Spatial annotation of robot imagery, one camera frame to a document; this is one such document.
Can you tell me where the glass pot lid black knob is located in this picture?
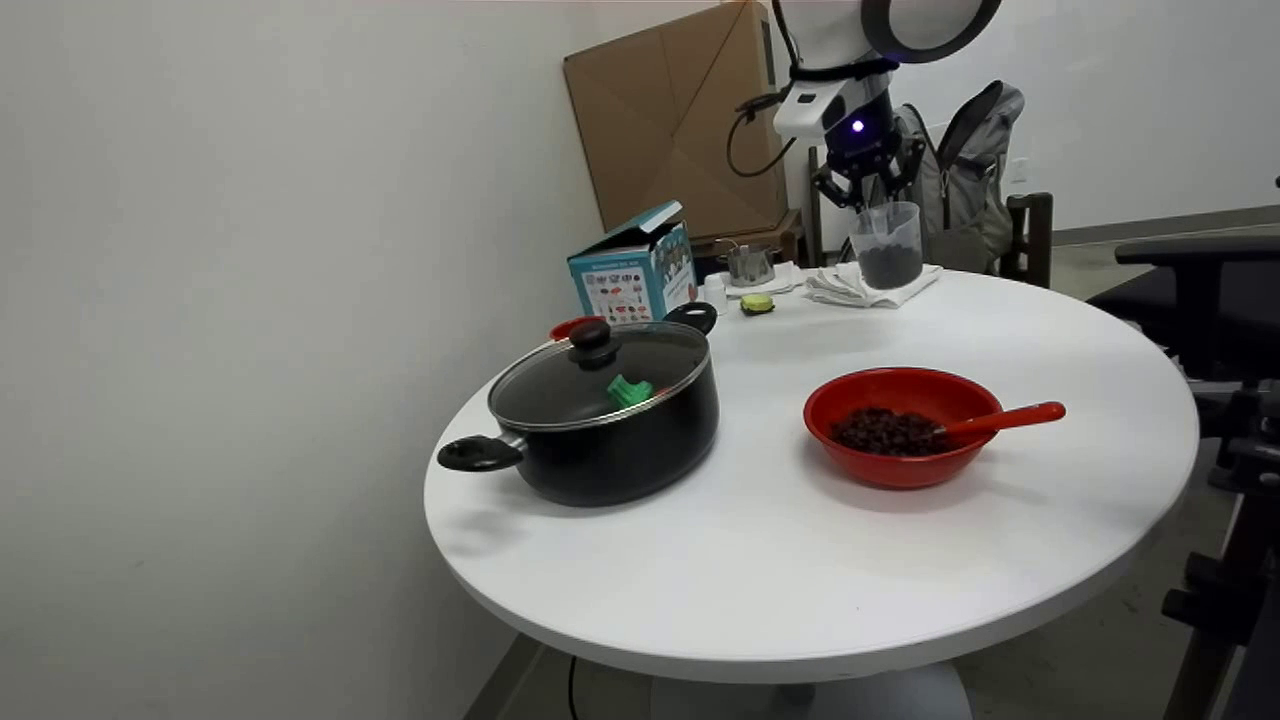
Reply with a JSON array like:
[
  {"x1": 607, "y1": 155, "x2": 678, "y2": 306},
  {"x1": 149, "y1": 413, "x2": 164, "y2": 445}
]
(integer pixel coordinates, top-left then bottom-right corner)
[{"x1": 482, "y1": 310, "x2": 714, "y2": 435}]

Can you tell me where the small green piece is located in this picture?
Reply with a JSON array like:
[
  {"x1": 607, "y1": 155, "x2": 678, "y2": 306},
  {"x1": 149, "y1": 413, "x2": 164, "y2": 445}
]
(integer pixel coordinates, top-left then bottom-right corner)
[{"x1": 605, "y1": 373, "x2": 658, "y2": 413}]

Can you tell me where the red plastic bowl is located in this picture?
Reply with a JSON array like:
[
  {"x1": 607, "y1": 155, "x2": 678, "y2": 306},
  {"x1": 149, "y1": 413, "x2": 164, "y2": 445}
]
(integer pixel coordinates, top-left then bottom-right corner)
[{"x1": 798, "y1": 363, "x2": 1006, "y2": 497}]

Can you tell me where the clear plastic measuring jug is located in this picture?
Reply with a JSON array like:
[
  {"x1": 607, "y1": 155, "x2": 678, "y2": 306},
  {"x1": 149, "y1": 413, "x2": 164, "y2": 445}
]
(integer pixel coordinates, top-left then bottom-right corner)
[{"x1": 849, "y1": 197, "x2": 926, "y2": 290}]

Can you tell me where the small steel pot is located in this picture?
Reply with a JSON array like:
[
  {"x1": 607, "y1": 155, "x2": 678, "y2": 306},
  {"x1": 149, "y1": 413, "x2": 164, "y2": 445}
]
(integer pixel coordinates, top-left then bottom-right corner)
[{"x1": 725, "y1": 243, "x2": 780, "y2": 289}]

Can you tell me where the grey backpack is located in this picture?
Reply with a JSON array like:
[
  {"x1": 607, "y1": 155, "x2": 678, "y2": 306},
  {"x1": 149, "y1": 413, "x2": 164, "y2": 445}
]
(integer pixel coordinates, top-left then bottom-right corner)
[{"x1": 891, "y1": 75, "x2": 1033, "y2": 270}]

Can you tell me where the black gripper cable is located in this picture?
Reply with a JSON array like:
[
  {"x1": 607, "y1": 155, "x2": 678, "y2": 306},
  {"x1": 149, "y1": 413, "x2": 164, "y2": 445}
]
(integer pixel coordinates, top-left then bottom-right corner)
[{"x1": 725, "y1": 87, "x2": 805, "y2": 184}]

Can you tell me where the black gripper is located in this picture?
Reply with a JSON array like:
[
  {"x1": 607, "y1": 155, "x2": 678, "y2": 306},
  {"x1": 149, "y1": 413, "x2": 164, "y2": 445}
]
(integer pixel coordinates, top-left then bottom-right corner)
[{"x1": 814, "y1": 83, "x2": 923, "y2": 215}]

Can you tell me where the blue printed carton box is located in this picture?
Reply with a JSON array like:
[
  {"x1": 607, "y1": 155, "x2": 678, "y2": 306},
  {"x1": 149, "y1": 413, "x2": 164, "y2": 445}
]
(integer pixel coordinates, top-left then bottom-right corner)
[{"x1": 563, "y1": 198, "x2": 701, "y2": 330}]

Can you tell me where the dark brown beans pile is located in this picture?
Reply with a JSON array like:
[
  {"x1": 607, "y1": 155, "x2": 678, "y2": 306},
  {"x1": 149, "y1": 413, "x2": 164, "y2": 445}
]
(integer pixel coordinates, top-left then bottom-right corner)
[
  {"x1": 830, "y1": 405, "x2": 961, "y2": 461},
  {"x1": 851, "y1": 237, "x2": 923, "y2": 290}
]

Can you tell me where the large brown cardboard box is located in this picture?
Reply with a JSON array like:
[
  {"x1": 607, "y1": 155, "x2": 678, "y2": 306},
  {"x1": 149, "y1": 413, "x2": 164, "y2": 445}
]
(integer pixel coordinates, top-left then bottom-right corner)
[{"x1": 560, "y1": 0, "x2": 790, "y2": 247}]

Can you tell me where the black cooking pot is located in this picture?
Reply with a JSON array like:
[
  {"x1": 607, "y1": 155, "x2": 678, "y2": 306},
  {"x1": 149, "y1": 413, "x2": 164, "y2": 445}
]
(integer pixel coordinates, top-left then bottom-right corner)
[{"x1": 431, "y1": 299, "x2": 725, "y2": 510}]

